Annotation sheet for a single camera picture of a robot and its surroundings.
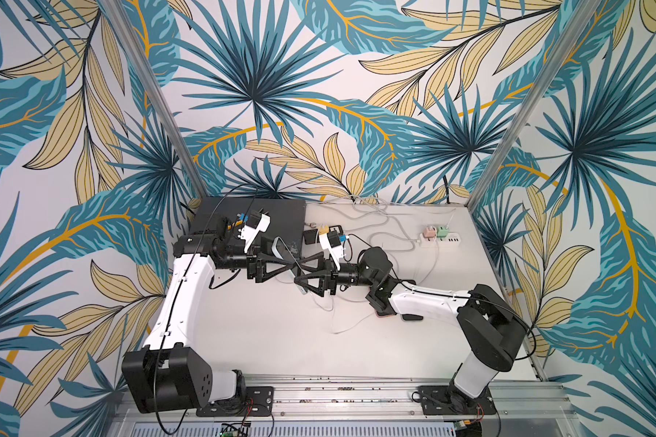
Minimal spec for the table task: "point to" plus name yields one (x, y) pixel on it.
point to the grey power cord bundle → (369, 204)
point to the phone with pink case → (383, 316)
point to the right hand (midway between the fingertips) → (280, 298)
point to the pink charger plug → (429, 233)
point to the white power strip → (452, 240)
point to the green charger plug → (442, 232)
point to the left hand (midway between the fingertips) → (288, 260)
